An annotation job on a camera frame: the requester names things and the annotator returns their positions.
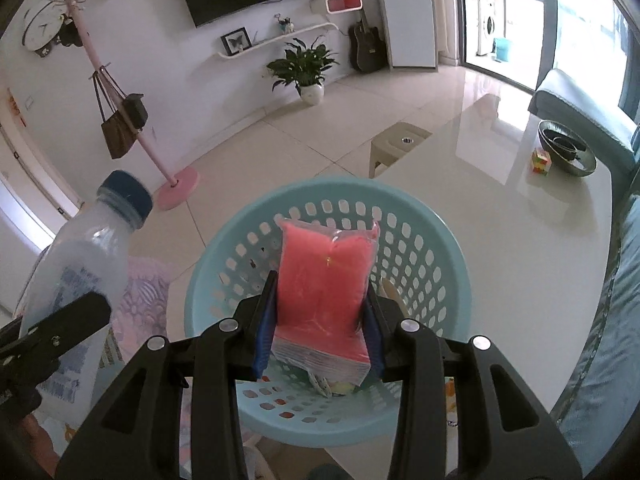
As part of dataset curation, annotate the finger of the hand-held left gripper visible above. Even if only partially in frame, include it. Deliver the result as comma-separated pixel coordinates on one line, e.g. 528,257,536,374
0,292,112,376

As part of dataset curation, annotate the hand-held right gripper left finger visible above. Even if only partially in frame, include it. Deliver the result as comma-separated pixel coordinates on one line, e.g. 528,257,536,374
55,270,281,480

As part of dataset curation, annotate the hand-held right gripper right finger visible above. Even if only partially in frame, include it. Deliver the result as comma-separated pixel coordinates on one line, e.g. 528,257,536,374
362,290,583,480

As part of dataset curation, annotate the polka dot bag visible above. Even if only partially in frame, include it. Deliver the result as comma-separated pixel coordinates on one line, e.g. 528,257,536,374
307,372,333,398

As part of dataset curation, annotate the translucent plastic bottle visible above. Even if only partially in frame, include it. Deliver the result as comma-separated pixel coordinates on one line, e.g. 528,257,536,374
17,170,153,428

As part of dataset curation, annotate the pink tissue pack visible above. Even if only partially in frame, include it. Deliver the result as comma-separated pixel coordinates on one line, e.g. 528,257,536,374
272,218,381,386

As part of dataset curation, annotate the teal plastic basket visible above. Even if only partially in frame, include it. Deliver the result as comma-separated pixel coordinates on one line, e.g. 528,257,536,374
184,176,472,448

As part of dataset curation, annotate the person's left forearm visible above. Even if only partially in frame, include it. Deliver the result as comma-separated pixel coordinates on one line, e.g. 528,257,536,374
20,412,61,480

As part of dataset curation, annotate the white room door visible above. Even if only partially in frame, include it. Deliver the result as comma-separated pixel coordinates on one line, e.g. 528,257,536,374
0,175,56,311

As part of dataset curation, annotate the pink coat rack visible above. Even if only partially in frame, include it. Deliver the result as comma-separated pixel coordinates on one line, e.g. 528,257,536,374
62,0,200,210

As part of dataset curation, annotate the brown tote bag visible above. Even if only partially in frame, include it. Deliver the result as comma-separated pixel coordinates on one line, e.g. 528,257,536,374
95,67,140,160

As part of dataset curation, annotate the beige plastic stool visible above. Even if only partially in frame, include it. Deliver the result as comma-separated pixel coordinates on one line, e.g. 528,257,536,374
369,122,433,178

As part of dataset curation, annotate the small black bag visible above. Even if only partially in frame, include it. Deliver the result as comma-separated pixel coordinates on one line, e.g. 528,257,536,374
121,92,149,131

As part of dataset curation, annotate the red hanging ornament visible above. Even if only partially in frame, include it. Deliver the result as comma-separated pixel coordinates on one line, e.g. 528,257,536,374
6,87,26,126

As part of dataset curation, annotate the potted green plant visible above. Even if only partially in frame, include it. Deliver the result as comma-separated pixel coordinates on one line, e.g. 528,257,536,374
265,36,338,107

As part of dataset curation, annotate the dark round bowl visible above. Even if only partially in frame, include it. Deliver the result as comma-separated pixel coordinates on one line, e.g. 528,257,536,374
537,120,598,177

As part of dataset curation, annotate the black cap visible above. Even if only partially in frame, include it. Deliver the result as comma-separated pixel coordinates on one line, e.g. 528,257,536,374
57,22,85,48

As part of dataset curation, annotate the framed butterfly picture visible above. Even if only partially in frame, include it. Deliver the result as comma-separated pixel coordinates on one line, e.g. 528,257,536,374
221,27,251,57

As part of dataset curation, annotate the low white wavy shelf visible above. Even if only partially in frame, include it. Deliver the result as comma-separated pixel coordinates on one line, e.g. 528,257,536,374
216,22,338,61

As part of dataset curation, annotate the black acoustic guitar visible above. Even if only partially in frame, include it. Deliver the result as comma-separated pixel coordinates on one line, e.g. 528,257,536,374
348,7,387,73

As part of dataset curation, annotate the grey-blue sofa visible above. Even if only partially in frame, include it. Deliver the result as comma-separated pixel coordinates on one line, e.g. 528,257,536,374
527,67,640,461

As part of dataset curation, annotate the blue bucket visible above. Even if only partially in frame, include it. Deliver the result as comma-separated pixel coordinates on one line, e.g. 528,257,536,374
492,37,516,63

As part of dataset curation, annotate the white washing machine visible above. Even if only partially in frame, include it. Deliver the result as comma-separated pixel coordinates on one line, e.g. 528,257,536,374
475,0,497,57

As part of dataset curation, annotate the grey-blue curtain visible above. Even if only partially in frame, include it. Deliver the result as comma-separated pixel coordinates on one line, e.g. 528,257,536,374
431,0,458,61

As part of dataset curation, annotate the black sliding glass door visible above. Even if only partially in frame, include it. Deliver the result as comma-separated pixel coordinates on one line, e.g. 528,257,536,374
452,0,640,116

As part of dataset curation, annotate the panda wall clock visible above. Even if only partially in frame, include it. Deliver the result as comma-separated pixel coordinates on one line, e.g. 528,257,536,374
22,0,68,58

